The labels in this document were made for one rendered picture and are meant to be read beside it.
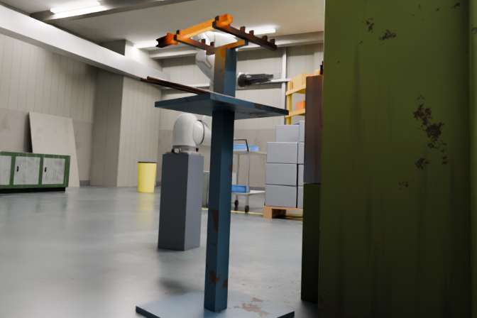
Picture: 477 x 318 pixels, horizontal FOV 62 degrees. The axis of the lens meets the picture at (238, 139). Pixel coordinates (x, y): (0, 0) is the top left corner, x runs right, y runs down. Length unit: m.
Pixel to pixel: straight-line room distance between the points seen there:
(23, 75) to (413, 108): 9.05
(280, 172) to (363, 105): 3.15
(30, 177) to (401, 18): 6.92
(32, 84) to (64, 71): 0.96
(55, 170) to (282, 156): 4.76
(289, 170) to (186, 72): 7.55
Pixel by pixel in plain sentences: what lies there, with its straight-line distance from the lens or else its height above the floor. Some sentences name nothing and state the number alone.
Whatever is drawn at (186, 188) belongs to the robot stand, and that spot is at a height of 0.39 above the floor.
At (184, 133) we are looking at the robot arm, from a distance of 2.59.
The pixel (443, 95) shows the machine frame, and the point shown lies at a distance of 1.25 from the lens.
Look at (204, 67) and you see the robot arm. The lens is 2.10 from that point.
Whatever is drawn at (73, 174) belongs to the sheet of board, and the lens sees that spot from 9.95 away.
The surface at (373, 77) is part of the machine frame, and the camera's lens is 1.31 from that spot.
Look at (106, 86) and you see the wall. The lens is 10.91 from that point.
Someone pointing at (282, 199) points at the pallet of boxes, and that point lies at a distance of 4.39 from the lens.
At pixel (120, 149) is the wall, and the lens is 10.39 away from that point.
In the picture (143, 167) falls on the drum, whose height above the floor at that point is 0.51.
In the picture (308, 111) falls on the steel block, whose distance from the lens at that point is 1.68.
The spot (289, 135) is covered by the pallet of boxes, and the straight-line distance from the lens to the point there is 4.76.
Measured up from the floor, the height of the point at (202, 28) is 1.00.
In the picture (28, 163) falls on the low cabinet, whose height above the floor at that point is 0.49.
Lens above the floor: 0.51
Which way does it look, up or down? 5 degrees up
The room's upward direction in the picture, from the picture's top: 2 degrees clockwise
